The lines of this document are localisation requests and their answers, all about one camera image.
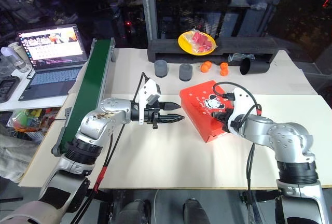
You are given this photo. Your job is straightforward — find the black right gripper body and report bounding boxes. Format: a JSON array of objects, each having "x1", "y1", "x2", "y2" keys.
[{"x1": 216, "y1": 108, "x2": 234, "y2": 133}]

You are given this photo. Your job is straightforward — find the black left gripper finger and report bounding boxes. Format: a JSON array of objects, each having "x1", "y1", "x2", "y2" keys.
[
  {"x1": 161, "y1": 101, "x2": 182, "y2": 111},
  {"x1": 158, "y1": 114, "x2": 186, "y2": 124}
]

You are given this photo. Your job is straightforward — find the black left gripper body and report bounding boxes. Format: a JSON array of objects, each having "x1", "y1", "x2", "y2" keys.
[{"x1": 143, "y1": 102, "x2": 167, "y2": 130}]

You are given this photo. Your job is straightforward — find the orange shoe box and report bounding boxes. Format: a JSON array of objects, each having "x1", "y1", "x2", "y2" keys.
[{"x1": 179, "y1": 79, "x2": 263, "y2": 144}]

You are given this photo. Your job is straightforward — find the green conveyor belt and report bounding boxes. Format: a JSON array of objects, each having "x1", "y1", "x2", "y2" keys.
[{"x1": 50, "y1": 37, "x2": 117, "y2": 158}]

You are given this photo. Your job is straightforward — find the grey cup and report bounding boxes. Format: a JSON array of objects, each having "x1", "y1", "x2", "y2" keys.
[
  {"x1": 154, "y1": 60, "x2": 168, "y2": 78},
  {"x1": 178, "y1": 63, "x2": 194, "y2": 82}
]

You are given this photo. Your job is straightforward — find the black cylinder cup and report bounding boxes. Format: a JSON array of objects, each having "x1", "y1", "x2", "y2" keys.
[{"x1": 239, "y1": 58, "x2": 271, "y2": 76}]

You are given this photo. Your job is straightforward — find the clear plastic wrapper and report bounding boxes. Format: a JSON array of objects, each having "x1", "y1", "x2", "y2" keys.
[{"x1": 227, "y1": 52, "x2": 255, "y2": 62}]

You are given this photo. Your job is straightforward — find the yellow plate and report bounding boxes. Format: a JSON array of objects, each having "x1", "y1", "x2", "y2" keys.
[{"x1": 177, "y1": 31, "x2": 217, "y2": 57}]

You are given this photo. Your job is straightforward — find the bag of red pieces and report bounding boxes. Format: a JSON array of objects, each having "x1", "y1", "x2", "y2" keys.
[{"x1": 185, "y1": 28, "x2": 217, "y2": 53}]

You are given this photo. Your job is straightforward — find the black foam shelf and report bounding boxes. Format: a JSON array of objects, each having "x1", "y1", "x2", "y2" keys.
[{"x1": 147, "y1": 37, "x2": 279, "y2": 64}]

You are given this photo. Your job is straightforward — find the dark rounded shape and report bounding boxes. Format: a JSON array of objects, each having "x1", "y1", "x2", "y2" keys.
[
  {"x1": 117, "y1": 199, "x2": 151, "y2": 224},
  {"x1": 182, "y1": 198, "x2": 211, "y2": 224}
]

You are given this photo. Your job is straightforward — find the grey metal pillar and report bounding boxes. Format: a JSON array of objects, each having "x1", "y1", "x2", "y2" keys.
[{"x1": 139, "y1": 0, "x2": 158, "y2": 42}]

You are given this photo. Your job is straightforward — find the grey open laptop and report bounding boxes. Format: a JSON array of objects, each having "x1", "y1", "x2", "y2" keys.
[{"x1": 16, "y1": 24, "x2": 89, "y2": 102}]

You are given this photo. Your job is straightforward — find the bin of colourful toys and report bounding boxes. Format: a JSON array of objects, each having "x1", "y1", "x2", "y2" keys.
[{"x1": 6, "y1": 107, "x2": 62, "y2": 133}]

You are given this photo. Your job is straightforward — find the white side table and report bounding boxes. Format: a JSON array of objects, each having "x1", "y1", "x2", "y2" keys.
[{"x1": 0, "y1": 62, "x2": 90, "y2": 113}]

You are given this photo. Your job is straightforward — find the clear water bottle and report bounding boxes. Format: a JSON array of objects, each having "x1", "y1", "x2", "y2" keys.
[{"x1": 1, "y1": 41, "x2": 30, "y2": 74}]

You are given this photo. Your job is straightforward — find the black keypad device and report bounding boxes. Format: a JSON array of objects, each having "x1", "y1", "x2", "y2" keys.
[{"x1": 0, "y1": 76, "x2": 21, "y2": 103}]

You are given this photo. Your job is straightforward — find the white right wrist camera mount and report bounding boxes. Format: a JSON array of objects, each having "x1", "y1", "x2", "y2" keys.
[{"x1": 226, "y1": 87, "x2": 257, "y2": 134}]

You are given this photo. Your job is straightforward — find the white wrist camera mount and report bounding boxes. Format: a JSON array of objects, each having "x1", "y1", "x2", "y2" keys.
[
  {"x1": 226, "y1": 87, "x2": 257, "y2": 134},
  {"x1": 137, "y1": 78, "x2": 162, "y2": 126}
]

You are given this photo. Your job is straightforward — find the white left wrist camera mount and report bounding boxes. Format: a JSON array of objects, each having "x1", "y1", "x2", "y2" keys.
[{"x1": 137, "y1": 78, "x2": 162, "y2": 126}]

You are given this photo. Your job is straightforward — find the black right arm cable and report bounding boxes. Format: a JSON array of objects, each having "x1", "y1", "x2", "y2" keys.
[{"x1": 212, "y1": 81, "x2": 263, "y2": 224}]

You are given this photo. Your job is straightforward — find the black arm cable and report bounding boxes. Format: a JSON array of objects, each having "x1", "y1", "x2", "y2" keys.
[
  {"x1": 69, "y1": 72, "x2": 151, "y2": 224},
  {"x1": 212, "y1": 81, "x2": 263, "y2": 224}
]

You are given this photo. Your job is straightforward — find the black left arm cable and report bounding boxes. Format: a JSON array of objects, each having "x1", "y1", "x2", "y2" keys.
[{"x1": 69, "y1": 72, "x2": 151, "y2": 224}]

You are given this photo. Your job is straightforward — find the thin white cable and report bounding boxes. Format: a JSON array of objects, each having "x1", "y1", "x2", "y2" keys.
[{"x1": 154, "y1": 189, "x2": 159, "y2": 224}]

